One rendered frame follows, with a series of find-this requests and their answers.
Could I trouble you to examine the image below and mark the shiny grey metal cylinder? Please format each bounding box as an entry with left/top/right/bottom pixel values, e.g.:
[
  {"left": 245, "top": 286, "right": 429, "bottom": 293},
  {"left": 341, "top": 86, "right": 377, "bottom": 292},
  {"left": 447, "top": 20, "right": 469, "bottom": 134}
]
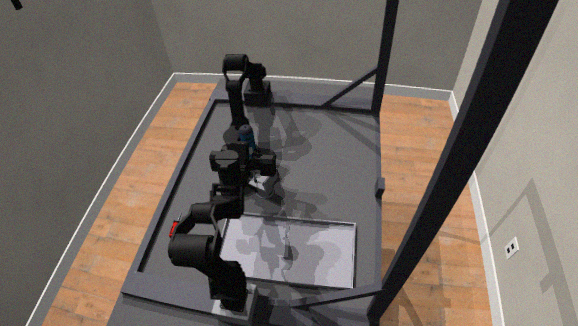
[{"left": 256, "top": 186, "right": 274, "bottom": 199}]

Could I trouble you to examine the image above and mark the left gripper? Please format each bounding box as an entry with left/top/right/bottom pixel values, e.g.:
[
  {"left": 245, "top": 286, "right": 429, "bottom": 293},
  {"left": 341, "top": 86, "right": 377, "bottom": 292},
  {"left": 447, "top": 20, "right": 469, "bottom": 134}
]
[{"left": 209, "top": 146, "right": 276, "bottom": 187}]

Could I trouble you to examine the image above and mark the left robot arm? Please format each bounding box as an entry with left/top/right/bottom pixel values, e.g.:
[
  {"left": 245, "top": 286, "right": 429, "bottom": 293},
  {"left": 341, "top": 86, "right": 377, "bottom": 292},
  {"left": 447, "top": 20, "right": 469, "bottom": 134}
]
[{"left": 168, "top": 141, "right": 252, "bottom": 312}]

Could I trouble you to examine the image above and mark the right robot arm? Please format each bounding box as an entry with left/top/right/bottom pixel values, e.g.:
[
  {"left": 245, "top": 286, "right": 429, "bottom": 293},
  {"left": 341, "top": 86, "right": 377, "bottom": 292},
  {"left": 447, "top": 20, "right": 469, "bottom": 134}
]
[{"left": 222, "top": 54, "right": 266, "bottom": 143}]

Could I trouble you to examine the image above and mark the grey l-shaped bracket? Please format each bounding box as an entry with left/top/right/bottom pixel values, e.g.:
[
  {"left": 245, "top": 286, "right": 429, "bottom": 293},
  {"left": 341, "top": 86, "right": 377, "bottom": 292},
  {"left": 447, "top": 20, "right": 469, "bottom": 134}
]
[{"left": 249, "top": 169, "right": 277, "bottom": 192}]

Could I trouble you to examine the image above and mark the blue electric screwdriver barrel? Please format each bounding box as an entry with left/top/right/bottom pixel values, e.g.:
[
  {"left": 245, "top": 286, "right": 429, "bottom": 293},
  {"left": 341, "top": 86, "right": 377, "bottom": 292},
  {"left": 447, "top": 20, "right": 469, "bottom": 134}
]
[{"left": 239, "top": 125, "right": 256, "bottom": 180}]

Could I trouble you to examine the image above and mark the red hand screwdriver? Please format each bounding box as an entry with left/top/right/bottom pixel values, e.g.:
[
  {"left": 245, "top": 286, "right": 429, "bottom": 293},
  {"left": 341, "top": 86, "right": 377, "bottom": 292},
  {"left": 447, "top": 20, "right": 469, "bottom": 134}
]
[{"left": 169, "top": 214, "right": 181, "bottom": 238}]

